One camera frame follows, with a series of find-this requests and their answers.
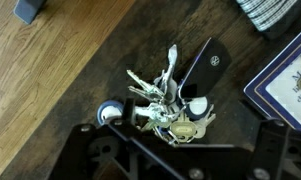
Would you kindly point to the blue white square plate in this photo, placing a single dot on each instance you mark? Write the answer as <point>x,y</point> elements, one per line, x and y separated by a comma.
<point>283,86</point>

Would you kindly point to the grey blue block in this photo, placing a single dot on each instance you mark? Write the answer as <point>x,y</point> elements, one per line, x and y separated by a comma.
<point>28,10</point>

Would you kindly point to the key bunch with black fob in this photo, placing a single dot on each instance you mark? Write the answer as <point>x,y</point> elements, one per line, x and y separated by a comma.
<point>206,70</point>

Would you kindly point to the dark wooden console table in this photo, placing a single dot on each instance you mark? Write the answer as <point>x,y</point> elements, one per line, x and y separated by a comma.
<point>130,40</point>

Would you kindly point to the black white striped wallet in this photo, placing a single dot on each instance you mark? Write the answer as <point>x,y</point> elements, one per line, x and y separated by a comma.
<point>266,13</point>

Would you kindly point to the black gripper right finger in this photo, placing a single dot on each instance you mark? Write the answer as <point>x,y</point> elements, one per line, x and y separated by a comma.
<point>273,146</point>

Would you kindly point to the key bunch with blue tag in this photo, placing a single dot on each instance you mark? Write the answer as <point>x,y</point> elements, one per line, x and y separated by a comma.
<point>100,115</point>

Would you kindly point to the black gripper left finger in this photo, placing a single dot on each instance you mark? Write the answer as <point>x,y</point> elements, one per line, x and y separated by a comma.
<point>129,111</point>

